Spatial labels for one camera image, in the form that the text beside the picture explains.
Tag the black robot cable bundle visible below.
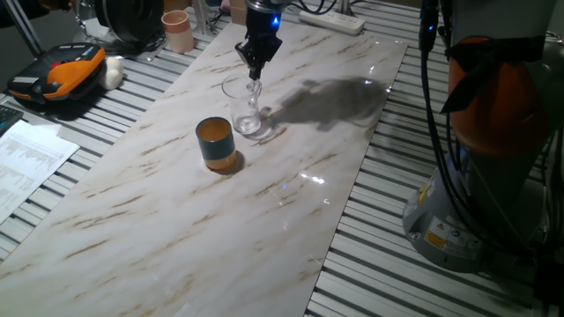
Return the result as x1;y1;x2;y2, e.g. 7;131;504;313
288;0;564;265

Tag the clear glass mug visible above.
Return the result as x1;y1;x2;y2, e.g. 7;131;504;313
220;71;263;136

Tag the orange and black teach pendant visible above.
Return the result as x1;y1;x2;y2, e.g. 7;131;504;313
6;42;108;105

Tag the cardboard box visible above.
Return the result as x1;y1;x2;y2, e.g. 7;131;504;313
228;0;248;26

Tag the black keyboard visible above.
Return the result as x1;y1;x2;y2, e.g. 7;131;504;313
0;104;25;137

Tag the aluminium frame leg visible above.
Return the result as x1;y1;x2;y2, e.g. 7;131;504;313
3;0;45;58

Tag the person's hand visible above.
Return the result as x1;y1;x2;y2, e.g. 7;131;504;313
38;0;75;12

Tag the aluminium upright post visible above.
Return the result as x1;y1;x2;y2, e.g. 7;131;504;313
191;0;212;35

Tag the white printed paper sheet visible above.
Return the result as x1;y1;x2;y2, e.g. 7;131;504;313
0;119;81;225

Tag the white marble pattern board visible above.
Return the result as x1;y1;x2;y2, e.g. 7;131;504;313
0;19;409;317

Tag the white power strip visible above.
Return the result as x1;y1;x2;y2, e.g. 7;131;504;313
298;4;367;37

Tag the white round ball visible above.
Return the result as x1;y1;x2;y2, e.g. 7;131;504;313
97;55;125;92

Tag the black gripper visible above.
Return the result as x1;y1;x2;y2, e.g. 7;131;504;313
234;5;284;82

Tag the brown box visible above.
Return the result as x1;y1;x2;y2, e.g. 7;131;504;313
163;0;193;13

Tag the pink and beige cup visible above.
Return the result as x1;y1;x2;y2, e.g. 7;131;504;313
160;10;197;55

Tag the teal and tan cup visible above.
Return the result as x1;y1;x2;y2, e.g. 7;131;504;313
195;116;238;172

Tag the large black round device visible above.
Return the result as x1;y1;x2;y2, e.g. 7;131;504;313
93;0;167;54

